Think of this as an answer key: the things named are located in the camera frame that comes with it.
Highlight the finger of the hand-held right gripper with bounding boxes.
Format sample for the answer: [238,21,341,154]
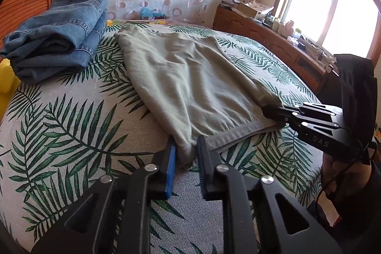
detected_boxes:
[262,102,344,121]
[280,116,346,136]

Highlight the blue toy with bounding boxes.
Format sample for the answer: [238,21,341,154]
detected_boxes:
[139,7,167,19]

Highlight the black cable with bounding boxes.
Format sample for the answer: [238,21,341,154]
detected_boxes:
[315,144,376,208]

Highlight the person's right forearm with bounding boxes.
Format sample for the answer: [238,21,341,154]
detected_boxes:
[306,165,381,254]

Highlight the cardboard box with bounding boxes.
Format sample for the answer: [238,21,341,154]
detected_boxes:
[236,2,258,18]

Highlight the grey pants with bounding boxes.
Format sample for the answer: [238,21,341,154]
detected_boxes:
[115,25,283,171]

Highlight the folded blue jeans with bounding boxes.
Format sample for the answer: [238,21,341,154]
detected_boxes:
[0,0,109,85]

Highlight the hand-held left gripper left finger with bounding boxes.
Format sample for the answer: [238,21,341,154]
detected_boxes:
[31,135,177,254]

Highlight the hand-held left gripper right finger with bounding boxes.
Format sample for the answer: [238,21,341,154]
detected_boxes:
[196,135,343,254]

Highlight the wooden sideboard cabinet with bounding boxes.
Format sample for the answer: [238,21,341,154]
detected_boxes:
[213,5,340,97]

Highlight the person's right hand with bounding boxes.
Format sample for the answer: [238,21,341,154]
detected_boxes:
[323,153,374,201]

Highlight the leaf print blanket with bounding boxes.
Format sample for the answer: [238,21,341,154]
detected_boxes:
[0,23,325,254]

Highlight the floral bedsheet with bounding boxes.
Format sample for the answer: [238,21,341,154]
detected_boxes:
[105,17,215,31]

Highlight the wooden framed window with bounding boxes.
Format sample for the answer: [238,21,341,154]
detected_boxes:
[274,0,381,61]

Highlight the yellow pillow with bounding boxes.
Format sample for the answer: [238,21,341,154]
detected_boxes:
[0,59,17,119]

